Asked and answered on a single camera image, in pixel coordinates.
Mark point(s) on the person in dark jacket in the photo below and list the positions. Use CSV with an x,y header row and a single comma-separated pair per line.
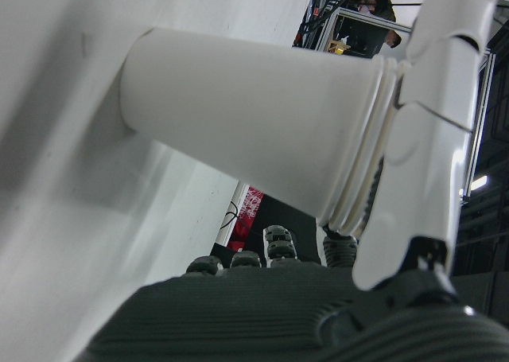
x,y
385,7

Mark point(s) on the yellow object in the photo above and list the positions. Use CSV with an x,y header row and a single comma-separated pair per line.
x,y
338,47

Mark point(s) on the red white banner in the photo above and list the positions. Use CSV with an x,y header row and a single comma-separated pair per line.
x,y
248,215

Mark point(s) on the aluminium upright post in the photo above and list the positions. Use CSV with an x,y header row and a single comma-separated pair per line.
x,y
483,111

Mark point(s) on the wide white paper cup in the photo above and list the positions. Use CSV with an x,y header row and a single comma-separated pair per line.
x,y
246,131

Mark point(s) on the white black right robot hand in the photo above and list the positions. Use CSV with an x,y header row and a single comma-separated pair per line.
x,y
246,318

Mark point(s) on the person wearing dark cap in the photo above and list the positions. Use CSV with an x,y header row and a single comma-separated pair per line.
x,y
393,39

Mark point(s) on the person in dark clothes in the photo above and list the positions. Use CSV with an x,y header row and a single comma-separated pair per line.
x,y
330,24

